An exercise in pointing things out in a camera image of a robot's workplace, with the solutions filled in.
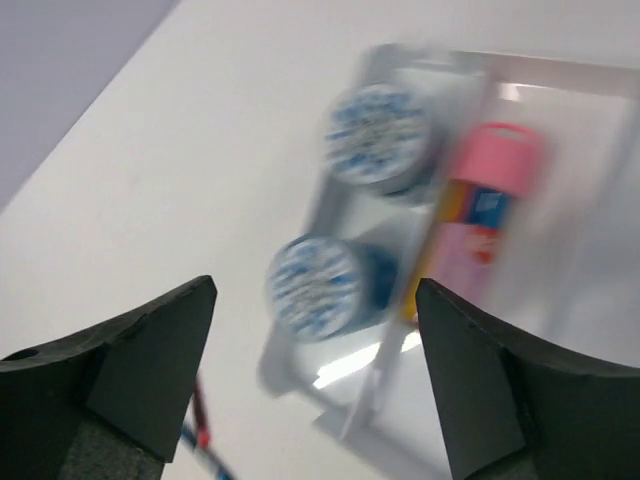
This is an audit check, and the blue round jar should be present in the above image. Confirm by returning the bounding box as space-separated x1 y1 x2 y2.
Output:
324 83 442 195
265 235 399 343

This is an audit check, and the white compartment tray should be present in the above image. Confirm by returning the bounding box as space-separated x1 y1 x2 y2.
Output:
259 44 639 461

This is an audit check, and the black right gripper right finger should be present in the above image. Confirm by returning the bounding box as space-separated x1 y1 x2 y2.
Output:
416 279 639 479

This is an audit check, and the red pen refill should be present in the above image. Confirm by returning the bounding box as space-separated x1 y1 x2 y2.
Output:
192 377 211 449

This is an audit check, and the blue pen refill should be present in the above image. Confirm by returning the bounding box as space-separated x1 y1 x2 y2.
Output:
181 423 236 480

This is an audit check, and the pink cap glue stick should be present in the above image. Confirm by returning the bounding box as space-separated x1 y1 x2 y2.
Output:
401 122 544 324

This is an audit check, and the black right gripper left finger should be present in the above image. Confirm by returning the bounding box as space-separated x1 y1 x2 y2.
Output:
1 275 217 479

